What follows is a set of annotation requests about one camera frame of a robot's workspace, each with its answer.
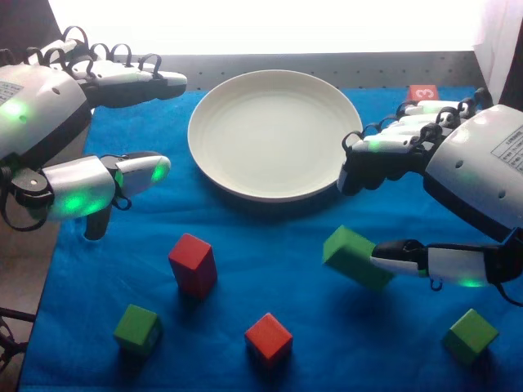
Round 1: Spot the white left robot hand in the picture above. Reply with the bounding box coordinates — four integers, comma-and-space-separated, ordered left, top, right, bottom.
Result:
0, 24, 189, 242

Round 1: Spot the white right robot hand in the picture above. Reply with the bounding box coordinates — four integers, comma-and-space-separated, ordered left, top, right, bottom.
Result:
337, 87, 523, 307

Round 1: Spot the tall green block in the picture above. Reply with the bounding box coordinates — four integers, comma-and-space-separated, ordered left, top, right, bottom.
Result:
322, 225, 396, 292

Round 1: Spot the tall red block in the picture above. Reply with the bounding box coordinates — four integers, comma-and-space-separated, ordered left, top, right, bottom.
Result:
168, 233, 218, 300

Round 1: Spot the white round plate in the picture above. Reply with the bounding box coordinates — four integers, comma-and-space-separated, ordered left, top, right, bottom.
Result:
187, 69, 364, 203

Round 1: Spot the red cube with number three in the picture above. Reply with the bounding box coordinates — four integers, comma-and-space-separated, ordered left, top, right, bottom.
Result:
407, 84, 440, 102

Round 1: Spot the green cube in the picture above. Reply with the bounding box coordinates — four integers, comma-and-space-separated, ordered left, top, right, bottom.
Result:
442, 308, 500, 367
113, 304, 161, 357

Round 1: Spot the black perforated base board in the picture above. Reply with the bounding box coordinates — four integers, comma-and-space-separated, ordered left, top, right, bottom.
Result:
92, 51, 485, 91

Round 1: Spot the black stand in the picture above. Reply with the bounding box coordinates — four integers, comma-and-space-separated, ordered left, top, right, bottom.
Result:
0, 305, 38, 368

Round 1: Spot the blue cloth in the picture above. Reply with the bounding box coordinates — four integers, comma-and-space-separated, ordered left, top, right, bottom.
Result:
18, 86, 523, 392

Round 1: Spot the plain red cube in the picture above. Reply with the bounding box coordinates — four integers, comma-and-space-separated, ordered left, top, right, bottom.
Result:
244, 313, 294, 364

